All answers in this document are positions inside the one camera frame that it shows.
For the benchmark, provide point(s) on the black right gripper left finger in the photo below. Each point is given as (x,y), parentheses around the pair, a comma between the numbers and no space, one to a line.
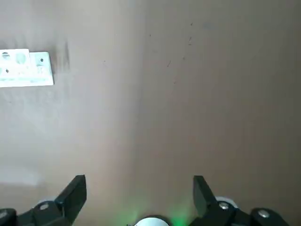
(68,202)

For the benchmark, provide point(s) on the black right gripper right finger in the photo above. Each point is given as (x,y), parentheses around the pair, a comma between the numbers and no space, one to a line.
(204,202)

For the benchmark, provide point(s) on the white test tube rack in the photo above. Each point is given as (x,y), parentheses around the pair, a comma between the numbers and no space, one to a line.
(35,70)

